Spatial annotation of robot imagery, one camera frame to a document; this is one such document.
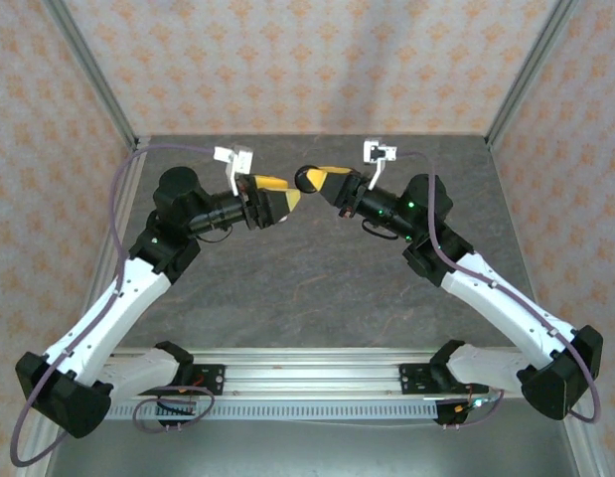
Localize black earbud charging case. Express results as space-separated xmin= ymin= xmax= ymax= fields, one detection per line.
xmin=293 ymin=164 xmax=319 ymax=196

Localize grey metal lower panel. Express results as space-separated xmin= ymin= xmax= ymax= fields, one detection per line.
xmin=46 ymin=419 xmax=581 ymax=477

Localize left gripper thin black cable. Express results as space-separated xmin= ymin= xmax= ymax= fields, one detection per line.
xmin=197 ymin=226 xmax=234 ymax=245

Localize gripper thin black cable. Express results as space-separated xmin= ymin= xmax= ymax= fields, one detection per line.
xmin=197 ymin=226 xmax=234 ymax=245
xmin=361 ymin=221 xmax=395 ymax=241

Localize right gripper thin black cable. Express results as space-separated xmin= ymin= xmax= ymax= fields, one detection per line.
xmin=361 ymin=221 xmax=395 ymax=241

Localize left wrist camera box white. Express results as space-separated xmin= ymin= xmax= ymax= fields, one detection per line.
xmin=213 ymin=145 xmax=256 ymax=198

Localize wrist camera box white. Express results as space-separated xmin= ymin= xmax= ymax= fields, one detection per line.
xmin=362 ymin=138 xmax=398 ymax=193
xmin=213 ymin=145 xmax=256 ymax=198

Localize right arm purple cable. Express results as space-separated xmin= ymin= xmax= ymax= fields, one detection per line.
xmin=395 ymin=151 xmax=602 ymax=429

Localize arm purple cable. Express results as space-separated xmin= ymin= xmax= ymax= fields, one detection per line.
xmin=395 ymin=151 xmax=602 ymax=429
xmin=11 ymin=144 xmax=217 ymax=468

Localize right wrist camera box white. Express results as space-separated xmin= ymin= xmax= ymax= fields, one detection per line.
xmin=362 ymin=138 xmax=398 ymax=193

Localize aluminium side rail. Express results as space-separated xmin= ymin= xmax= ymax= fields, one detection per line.
xmin=90 ymin=136 xmax=152 ymax=309

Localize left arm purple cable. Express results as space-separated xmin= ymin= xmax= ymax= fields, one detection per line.
xmin=11 ymin=144 xmax=217 ymax=468

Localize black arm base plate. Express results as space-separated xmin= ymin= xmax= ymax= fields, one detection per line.
xmin=398 ymin=362 xmax=440 ymax=397
xmin=187 ymin=364 xmax=227 ymax=397

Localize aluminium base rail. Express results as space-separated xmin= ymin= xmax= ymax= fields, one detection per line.
xmin=105 ymin=347 xmax=551 ymax=398

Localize aluminium frame post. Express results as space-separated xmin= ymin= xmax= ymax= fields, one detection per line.
xmin=485 ymin=0 xmax=580 ymax=150
xmin=41 ymin=0 xmax=140 ymax=150

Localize red black wire bundle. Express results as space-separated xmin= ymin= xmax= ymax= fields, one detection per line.
xmin=155 ymin=375 xmax=213 ymax=418
xmin=453 ymin=385 xmax=502 ymax=415

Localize slotted grey cable duct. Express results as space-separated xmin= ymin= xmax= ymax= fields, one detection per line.
xmin=107 ymin=402 xmax=440 ymax=421

